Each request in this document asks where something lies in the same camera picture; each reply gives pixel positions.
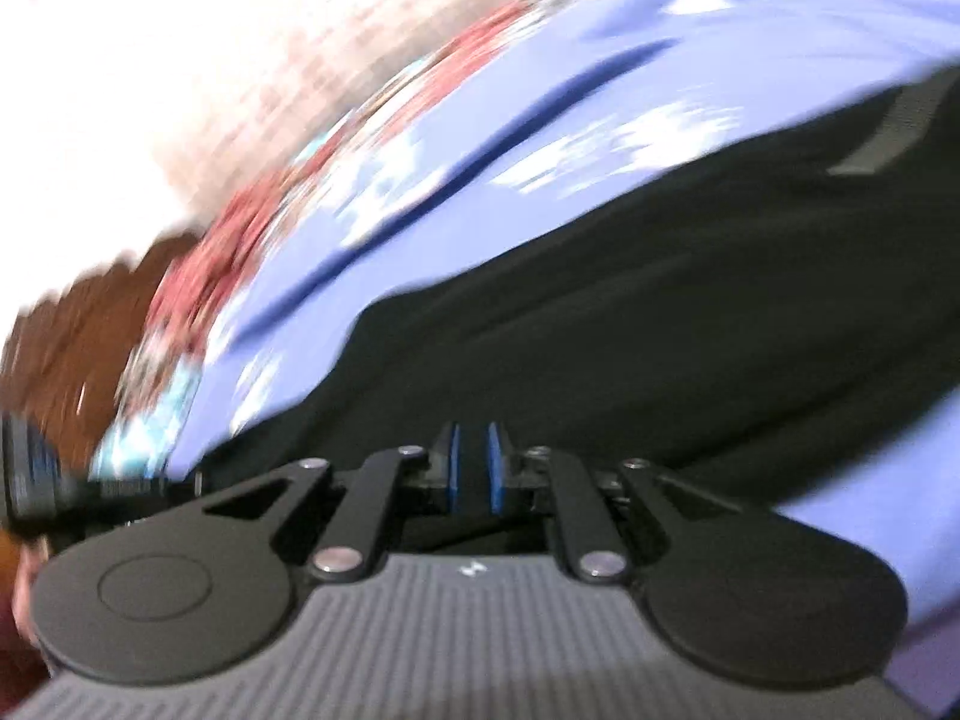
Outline red floral patterned blanket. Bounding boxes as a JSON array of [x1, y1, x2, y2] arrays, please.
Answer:
[[112, 0, 541, 421]]

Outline black pants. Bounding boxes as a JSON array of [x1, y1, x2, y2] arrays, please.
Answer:
[[191, 79, 960, 541]]

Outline blue printed bedsheet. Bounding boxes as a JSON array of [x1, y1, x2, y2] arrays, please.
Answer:
[[161, 0, 960, 646]]

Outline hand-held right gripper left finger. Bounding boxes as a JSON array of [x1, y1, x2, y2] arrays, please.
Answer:
[[196, 422, 460, 583]]

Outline carved wooden headboard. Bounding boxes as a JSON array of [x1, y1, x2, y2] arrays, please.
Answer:
[[0, 232, 203, 541]]

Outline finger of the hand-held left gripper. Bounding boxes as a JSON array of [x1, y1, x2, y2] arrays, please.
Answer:
[[81, 471, 203, 522]]

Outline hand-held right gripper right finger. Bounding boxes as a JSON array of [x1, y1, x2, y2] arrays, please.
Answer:
[[487, 422, 743, 584]]

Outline beige leaf print curtain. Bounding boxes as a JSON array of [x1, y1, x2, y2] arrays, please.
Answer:
[[0, 0, 578, 271]]

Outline teal patterned pillow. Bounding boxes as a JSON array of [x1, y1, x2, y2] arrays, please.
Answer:
[[94, 360, 200, 485]]

